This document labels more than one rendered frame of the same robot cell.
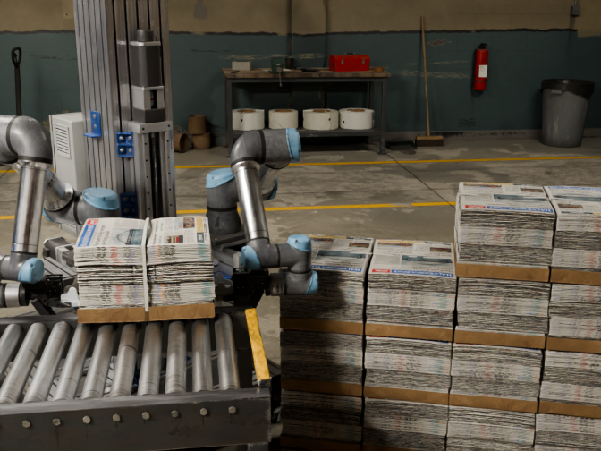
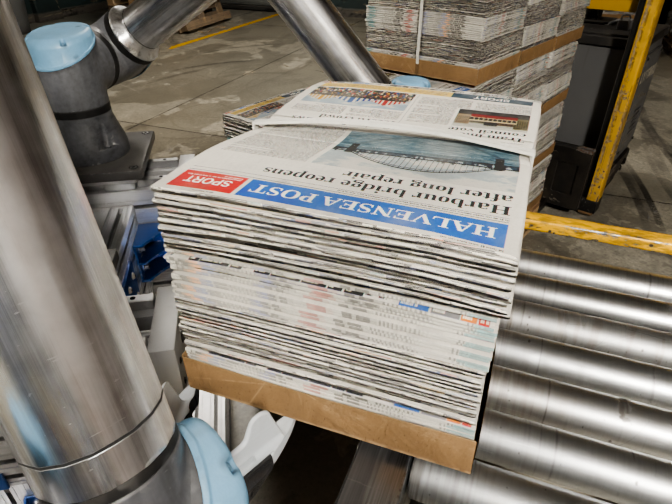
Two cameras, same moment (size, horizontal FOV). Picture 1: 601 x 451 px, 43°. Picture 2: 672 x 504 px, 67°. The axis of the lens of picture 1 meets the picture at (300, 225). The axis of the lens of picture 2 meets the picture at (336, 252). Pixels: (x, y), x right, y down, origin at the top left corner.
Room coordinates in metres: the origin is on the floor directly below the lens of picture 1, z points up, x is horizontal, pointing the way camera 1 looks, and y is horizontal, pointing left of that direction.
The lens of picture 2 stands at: (1.90, 0.90, 1.21)
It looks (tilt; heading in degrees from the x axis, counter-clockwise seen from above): 33 degrees down; 300
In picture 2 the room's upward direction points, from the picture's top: straight up
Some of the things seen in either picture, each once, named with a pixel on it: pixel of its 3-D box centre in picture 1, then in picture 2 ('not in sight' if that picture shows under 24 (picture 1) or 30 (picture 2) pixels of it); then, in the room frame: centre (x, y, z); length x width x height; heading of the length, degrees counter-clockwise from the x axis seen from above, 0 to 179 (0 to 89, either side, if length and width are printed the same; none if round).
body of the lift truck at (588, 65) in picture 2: not in sight; (562, 102); (2.17, -2.04, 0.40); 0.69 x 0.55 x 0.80; 170
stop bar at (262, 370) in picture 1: (257, 343); (647, 240); (1.81, 0.11, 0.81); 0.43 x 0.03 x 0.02; 8
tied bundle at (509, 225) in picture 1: (499, 228); (444, 27); (2.42, -0.67, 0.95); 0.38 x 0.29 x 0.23; 170
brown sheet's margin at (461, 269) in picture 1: (497, 253); (441, 58); (2.41, -0.67, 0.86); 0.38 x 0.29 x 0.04; 170
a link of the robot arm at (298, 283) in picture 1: (300, 282); not in sight; (2.25, 0.00, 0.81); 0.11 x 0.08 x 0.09; 99
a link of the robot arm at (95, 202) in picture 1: (99, 208); not in sight; (2.48, 0.69, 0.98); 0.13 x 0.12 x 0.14; 73
